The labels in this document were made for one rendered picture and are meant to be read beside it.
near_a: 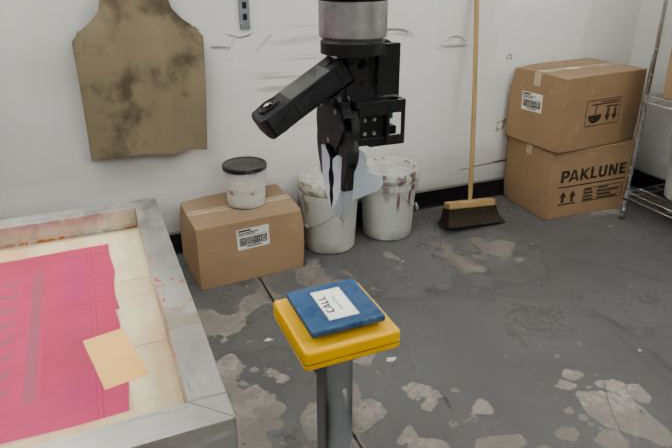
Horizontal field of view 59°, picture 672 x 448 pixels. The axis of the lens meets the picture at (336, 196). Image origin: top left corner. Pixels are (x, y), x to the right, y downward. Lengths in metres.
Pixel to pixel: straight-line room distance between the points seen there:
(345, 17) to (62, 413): 0.50
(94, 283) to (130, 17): 1.90
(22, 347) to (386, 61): 0.55
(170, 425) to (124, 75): 2.23
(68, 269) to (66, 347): 0.20
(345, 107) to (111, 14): 2.10
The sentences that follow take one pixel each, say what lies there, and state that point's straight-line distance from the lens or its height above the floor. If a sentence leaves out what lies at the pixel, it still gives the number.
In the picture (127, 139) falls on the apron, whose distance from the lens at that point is 2.77.
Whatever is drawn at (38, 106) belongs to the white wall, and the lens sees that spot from 2.80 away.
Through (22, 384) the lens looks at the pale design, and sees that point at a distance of 0.76.
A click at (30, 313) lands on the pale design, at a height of 0.95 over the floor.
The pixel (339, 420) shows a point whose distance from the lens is 0.88.
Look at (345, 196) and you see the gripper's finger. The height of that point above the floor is 1.13.
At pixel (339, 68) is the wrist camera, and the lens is 0.65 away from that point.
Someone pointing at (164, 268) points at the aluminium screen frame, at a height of 0.99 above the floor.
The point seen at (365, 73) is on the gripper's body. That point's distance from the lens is 0.67.
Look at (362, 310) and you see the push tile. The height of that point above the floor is 0.97.
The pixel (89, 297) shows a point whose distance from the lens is 0.89.
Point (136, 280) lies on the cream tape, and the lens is 0.91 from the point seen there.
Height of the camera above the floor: 1.39
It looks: 22 degrees down
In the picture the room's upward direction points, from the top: straight up
